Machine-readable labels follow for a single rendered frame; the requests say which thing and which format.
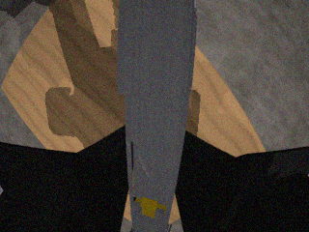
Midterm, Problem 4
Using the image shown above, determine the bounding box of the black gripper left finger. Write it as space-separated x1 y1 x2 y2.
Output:
0 125 128 232

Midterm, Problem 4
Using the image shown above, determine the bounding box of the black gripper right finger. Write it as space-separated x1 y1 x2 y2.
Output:
175 130 309 232

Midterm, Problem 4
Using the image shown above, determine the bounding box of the light brown wooden board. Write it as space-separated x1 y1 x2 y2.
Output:
1 0 266 158

